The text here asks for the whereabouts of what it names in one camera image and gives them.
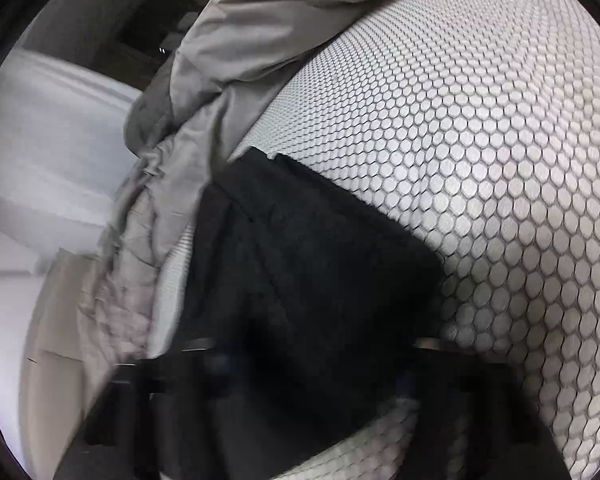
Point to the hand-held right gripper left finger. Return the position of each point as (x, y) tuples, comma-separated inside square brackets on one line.
[(177, 377)]

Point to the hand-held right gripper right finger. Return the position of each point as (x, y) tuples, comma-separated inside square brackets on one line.
[(462, 377)]

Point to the black pants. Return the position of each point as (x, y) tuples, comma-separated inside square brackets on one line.
[(305, 270)]

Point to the beige padded headboard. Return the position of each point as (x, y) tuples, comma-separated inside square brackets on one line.
[(55, 310)]

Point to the white honeycomb mattress pad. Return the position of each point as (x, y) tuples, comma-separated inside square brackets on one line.
[(455, 160)]

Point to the white curtain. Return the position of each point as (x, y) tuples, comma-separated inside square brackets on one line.
[(45, 135)]

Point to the grey blanket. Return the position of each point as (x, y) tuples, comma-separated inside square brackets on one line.
[(240, 50)]

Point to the dark wooden cabinet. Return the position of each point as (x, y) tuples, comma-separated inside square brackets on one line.
[(152, 20)]

